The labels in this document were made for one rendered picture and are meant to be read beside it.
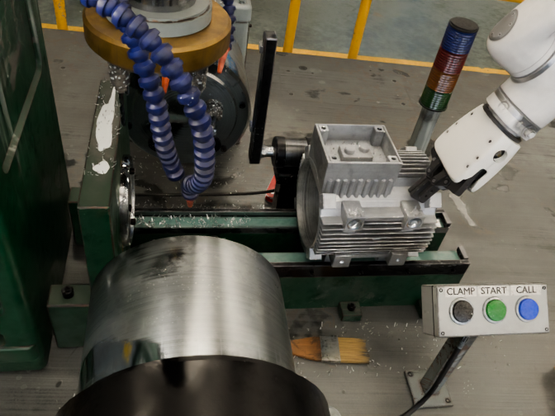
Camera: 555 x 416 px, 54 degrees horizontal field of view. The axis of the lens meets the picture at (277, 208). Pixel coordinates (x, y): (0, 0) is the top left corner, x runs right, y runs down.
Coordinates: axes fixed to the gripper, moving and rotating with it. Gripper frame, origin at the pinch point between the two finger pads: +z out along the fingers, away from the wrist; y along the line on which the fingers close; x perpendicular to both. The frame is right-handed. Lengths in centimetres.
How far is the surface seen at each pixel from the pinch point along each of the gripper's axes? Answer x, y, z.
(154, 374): 48, -44, -3
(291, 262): 7.7, -0.5, 24.5
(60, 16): 41, 242, 133
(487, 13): -233, 331, -7
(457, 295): -0.4, -19.2, 2.3
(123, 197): 38.6, 0.8, 26.2
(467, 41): -10.2, 33.1, -16.6
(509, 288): -7.1, -18.5, -2.1
